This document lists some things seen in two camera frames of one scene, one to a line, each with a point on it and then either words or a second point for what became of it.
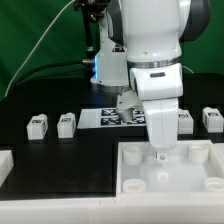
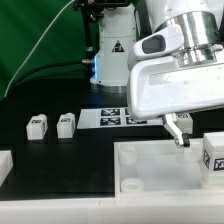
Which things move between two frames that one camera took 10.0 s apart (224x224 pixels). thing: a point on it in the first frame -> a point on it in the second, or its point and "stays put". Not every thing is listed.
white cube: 37,126 stays put
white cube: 67,125 stays put
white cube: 213,120 -> 212,165
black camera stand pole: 92,10 stays put
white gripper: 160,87 -> 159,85
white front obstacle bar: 138,210 stays put
